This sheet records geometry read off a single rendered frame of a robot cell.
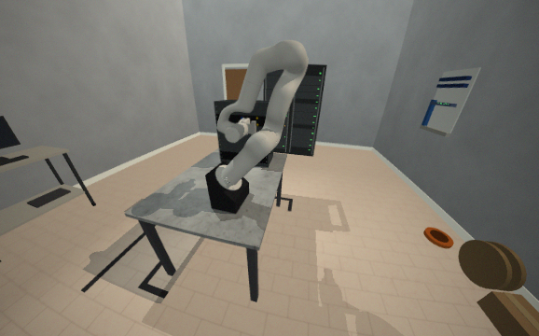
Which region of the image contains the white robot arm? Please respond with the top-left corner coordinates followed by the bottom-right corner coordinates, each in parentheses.
top-left (215, 40), bottom-right (309, 190)

